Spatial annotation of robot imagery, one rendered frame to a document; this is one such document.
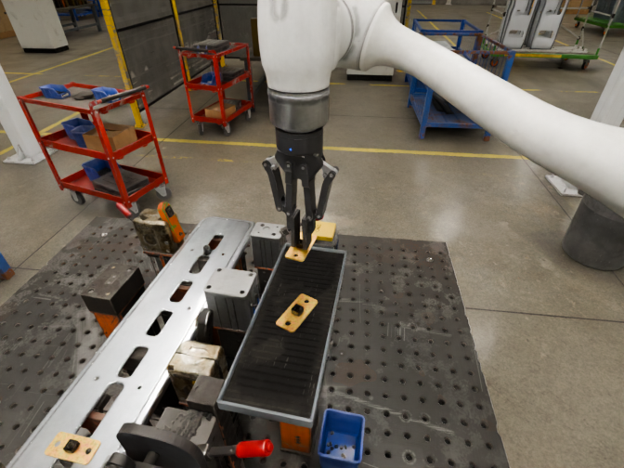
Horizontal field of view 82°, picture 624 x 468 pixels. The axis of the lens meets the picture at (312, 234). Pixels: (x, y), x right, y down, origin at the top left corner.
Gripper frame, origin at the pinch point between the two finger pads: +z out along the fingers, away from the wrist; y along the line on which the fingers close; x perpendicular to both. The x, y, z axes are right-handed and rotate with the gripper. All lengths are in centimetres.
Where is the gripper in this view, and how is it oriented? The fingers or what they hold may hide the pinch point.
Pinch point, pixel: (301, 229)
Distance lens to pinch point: 68.2
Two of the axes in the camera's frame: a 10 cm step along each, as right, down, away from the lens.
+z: 0.0, 8.0, 6.0
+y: -9.4, -2.0, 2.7
